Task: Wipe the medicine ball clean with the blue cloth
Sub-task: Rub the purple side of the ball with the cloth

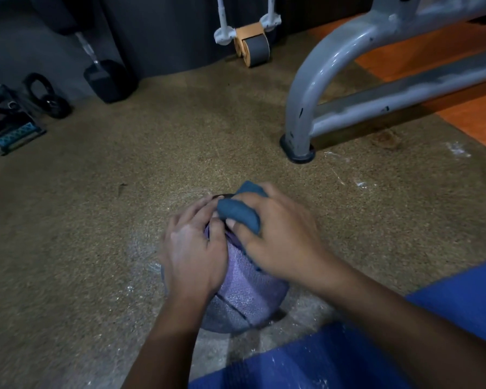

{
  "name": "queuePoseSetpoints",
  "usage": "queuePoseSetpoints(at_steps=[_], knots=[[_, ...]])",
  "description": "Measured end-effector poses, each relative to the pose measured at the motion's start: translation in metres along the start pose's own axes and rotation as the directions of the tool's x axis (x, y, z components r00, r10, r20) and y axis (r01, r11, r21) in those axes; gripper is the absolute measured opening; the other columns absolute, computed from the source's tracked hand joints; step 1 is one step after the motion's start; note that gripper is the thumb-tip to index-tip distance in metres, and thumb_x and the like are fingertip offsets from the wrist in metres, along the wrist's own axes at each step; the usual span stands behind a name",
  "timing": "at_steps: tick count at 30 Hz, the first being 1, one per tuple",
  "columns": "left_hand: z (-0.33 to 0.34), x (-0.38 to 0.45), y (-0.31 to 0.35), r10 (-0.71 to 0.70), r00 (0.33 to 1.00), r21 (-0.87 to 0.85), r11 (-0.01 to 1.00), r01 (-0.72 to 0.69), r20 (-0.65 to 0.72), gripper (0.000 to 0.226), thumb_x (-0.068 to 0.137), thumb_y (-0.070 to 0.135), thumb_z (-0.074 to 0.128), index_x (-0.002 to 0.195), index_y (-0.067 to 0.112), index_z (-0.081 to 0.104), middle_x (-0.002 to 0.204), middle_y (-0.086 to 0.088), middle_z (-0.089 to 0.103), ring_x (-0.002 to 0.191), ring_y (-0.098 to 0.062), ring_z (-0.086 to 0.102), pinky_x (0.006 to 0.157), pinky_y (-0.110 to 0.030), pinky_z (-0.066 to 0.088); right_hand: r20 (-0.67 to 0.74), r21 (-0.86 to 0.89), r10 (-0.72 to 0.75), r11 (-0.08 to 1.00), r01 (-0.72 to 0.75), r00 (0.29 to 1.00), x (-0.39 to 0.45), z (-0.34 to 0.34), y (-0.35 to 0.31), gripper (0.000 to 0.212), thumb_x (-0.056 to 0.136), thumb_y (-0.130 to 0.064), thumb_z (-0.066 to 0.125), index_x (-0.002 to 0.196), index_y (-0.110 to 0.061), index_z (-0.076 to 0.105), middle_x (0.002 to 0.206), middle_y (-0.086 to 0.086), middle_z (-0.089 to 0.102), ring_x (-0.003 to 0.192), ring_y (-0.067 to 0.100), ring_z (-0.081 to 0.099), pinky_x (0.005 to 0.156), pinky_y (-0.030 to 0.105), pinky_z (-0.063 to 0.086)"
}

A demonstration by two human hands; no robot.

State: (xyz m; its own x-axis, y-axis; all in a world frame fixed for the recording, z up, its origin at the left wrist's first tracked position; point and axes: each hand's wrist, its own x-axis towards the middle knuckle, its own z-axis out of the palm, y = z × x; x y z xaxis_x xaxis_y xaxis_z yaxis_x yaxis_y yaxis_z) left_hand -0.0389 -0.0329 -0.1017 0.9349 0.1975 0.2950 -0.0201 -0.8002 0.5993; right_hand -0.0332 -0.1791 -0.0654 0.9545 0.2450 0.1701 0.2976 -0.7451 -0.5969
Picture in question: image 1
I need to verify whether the purple medicine ball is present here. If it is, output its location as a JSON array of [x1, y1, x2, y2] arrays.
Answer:
[[160, 193, 291, 335]]

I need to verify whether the black kettlebell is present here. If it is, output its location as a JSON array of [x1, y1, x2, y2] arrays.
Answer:
[[23, 72, 73, 120]]

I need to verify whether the person's right forearm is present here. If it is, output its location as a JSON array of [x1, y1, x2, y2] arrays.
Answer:
[[306, 253, 486, 389]]

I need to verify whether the orange grey ab roller wheel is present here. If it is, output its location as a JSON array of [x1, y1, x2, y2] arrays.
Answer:
[[213, 0, 282, 69]]

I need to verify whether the black case with teal pattern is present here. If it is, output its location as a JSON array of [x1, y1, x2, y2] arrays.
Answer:
[[0, 83, 48, 157]]

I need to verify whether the blue cleaning cloth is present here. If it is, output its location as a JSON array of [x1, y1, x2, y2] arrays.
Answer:
[[216, 181, 269, 236]]

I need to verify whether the person's left hand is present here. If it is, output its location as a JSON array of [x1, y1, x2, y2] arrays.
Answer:
[[160, 196, 230, 304]]

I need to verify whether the person's right hand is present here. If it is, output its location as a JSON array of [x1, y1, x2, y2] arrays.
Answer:
[[225, 183, 333, 288]]

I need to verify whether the blue exercise mat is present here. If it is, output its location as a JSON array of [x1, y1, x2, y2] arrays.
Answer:
[[188, 257, 486, 389]]

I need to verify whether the grey metal gym machine frame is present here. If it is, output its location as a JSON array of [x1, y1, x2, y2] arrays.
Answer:
[[279, 0, 486, 164]]

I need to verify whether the black hex dumbbell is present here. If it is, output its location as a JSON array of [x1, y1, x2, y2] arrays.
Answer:
[[28, 0, 139, 104]]

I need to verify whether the person's left forearm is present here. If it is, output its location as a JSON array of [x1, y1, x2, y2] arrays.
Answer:
[[121, 289, 227, 389]]

